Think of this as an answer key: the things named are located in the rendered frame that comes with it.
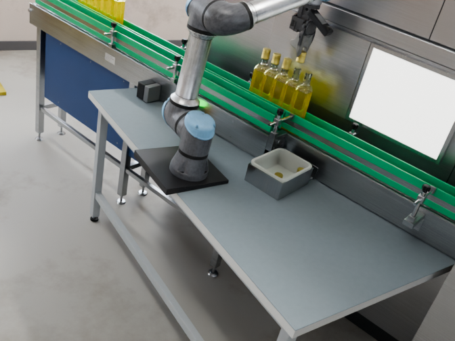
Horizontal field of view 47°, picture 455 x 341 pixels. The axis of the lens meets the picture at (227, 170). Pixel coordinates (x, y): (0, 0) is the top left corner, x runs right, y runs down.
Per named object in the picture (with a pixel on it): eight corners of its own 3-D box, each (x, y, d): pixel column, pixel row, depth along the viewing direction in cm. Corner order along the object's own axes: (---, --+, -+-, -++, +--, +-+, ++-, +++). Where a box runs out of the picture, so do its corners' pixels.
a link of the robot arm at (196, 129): (187, 158, 192) (195, 126, 185) (170, 139, 201) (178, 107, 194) (214, 155, 199) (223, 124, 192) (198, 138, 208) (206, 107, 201)
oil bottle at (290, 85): (290, 124, 233) (304, 80, 223) (283, 128, 229) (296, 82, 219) (280, 120, 236) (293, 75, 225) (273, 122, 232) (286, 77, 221)
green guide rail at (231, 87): (281, 128, 227) (286, 111, 223) (279, 128, 227) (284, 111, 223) (47, 1, 312) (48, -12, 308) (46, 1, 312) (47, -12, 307)
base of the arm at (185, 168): (177, 182, 195) (182, 159, 190) (164, 160, 206) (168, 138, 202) (213, 180, 202) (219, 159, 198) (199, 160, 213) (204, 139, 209)
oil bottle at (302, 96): (300, 130, 231) (315, 85, 220) (294, 133, 227) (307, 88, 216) (290, 125, 233) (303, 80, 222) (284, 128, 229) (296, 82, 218)
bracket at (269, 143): (284, 147, 228) (288, 132, 225) (271, 153, 221) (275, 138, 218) (277, 143, 230) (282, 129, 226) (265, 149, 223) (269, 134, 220)
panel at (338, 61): (441, 163, 207) (479, 83, 190) (438, 165, 205) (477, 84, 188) (263, 76, 251) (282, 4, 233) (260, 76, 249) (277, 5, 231)
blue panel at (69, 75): (256, 216, 265) (277, 143, 243) (233, 229, 252) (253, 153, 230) (68, 92, 342) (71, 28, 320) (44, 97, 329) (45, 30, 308)
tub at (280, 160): (309, 183, 218) (315, 165, 214) (277, 200, 203) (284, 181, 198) (275, 163, 227) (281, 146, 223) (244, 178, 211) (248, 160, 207)
